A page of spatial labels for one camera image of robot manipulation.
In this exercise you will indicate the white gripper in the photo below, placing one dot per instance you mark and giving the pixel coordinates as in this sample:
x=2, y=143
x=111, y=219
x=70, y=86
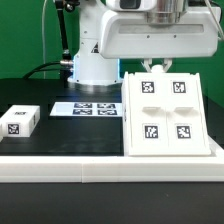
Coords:
x=131, y=36

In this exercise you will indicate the white cabinet door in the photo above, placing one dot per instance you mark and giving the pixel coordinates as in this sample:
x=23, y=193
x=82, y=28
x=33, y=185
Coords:
x=148, y=117
x=187, y=132

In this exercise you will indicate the white cabinet body box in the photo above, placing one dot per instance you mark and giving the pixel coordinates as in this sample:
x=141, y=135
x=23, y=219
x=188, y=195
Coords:
x=163, y=82

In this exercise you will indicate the white cabinet top block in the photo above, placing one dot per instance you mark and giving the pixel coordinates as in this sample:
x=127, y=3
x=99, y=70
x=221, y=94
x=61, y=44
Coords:
x=20, y=120

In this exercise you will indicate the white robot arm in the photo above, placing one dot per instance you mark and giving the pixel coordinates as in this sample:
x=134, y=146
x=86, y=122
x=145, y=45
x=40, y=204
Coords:
x=91, y=70

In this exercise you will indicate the white marker sheet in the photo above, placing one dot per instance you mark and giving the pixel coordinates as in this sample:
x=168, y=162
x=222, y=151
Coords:
x=87, y=109

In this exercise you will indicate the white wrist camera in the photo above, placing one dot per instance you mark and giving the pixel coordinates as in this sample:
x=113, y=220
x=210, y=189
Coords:
x=131, y=5

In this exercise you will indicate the white L-shaped fence rail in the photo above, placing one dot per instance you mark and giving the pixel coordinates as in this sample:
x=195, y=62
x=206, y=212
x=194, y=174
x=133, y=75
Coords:
x=114, y=169

